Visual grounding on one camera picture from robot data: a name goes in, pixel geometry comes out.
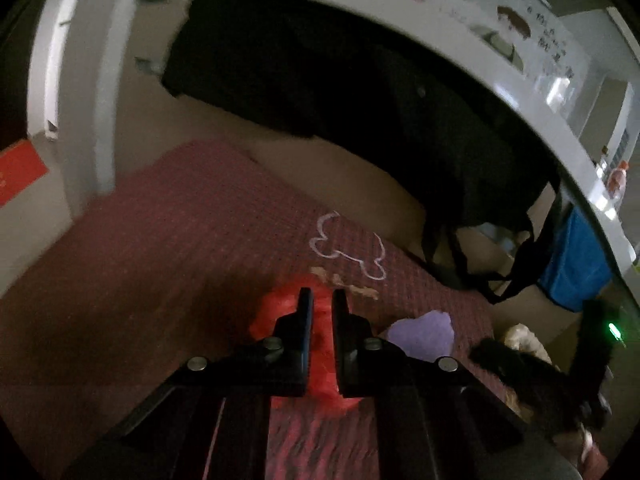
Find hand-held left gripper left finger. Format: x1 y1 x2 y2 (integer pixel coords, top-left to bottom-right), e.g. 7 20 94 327
62 286 315 480

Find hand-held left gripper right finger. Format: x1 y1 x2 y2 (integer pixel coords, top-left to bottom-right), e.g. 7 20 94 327
331 288 582 480

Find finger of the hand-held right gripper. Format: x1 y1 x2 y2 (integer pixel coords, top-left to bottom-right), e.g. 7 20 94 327
469 337 553 388

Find beige plastic bag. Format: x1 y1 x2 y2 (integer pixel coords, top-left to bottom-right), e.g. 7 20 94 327
501 322 555 416

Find red plastic wrapper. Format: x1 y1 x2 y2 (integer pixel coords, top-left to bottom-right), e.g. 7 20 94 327
250 277 372 417

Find beige peel scraps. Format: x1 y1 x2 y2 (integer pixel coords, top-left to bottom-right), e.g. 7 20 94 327
309 266 379 302

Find purple paper piece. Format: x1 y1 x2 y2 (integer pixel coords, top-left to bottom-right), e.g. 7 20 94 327
384 310 457 364

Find blue fabric bag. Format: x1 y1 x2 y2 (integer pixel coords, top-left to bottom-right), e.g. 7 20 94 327
536 205 614 314

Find dark red woven mat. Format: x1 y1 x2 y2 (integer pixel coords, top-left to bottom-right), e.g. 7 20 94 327
0 139 507 480

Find pink drink bottle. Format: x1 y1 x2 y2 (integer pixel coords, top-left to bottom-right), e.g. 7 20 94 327
607 160 630 207

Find black cloth bag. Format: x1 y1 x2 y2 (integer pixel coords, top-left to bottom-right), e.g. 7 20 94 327
160 0 565 307

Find white table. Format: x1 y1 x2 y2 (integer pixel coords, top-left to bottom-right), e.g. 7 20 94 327
135 0 640 281

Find red paper sheet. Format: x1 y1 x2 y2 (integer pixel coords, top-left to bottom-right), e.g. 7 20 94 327
0 140 51 209

